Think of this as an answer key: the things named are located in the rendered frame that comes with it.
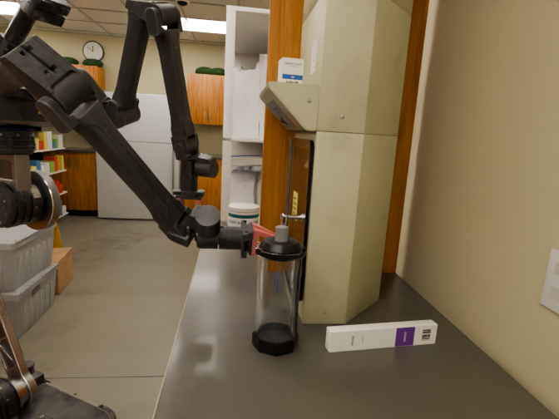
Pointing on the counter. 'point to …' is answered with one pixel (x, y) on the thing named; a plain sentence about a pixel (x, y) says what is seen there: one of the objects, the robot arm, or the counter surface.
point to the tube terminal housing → (351, 150)
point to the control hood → (294, 102)
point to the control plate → (279, 114)
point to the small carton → (290, 70)
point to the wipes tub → (246, 210)
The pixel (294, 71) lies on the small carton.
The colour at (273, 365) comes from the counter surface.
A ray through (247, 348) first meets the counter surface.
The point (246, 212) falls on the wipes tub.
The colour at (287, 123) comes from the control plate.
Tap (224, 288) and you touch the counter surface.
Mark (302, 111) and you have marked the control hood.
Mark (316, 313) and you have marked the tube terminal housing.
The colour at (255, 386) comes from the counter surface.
